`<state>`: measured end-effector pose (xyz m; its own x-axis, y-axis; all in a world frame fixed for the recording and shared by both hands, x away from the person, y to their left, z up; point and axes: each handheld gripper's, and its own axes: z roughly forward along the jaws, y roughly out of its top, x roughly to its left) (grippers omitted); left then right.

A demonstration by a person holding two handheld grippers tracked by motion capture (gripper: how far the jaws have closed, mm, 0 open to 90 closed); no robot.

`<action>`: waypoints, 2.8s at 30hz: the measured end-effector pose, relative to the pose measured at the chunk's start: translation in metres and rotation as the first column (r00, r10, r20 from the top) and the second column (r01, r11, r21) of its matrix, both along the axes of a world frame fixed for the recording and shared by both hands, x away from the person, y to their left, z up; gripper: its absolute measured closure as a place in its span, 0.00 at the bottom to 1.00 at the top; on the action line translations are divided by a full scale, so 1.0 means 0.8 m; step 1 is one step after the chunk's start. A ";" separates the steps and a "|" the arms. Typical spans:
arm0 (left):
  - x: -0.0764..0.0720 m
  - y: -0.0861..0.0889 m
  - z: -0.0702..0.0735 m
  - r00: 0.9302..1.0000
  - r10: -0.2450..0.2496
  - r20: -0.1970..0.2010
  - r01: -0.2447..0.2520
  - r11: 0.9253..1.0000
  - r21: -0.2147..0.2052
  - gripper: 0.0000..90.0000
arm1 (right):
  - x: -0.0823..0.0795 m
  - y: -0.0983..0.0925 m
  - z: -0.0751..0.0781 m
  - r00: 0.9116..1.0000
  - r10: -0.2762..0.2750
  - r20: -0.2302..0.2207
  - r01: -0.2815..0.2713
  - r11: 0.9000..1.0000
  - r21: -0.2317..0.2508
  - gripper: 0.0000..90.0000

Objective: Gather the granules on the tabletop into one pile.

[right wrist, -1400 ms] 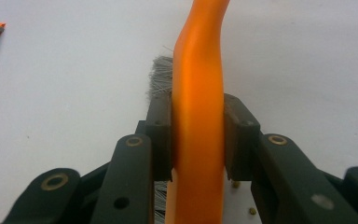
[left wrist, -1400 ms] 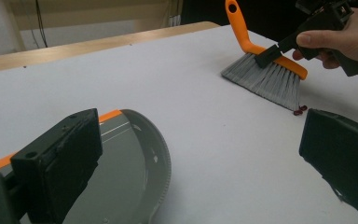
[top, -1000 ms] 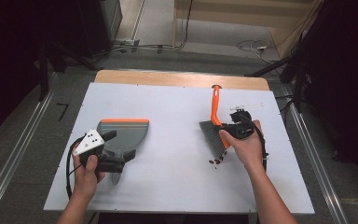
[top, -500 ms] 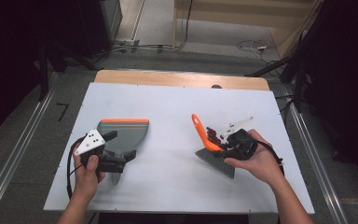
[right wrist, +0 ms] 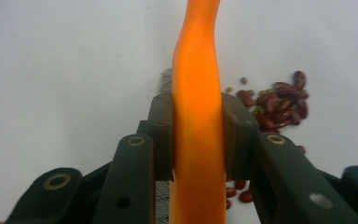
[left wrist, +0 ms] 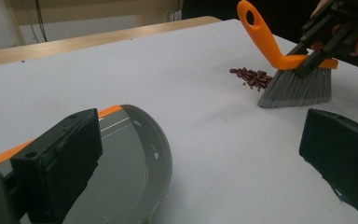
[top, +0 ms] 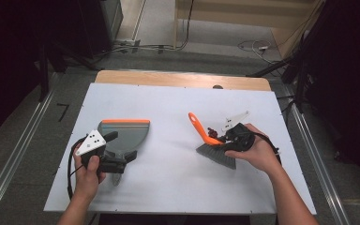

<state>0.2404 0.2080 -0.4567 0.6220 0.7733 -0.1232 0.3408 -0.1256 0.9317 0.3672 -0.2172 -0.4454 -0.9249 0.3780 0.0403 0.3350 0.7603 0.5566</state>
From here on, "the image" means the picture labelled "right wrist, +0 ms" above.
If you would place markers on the orange brush with grey bristles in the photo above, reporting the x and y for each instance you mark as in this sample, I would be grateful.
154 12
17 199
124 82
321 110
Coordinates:
197 109

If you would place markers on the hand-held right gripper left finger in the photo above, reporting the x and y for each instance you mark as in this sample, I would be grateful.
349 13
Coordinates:
130 180

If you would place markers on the pile of red beans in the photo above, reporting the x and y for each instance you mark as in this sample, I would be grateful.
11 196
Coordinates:
279 105

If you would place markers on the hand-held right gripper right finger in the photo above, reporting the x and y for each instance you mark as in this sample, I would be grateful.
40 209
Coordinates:
279 174

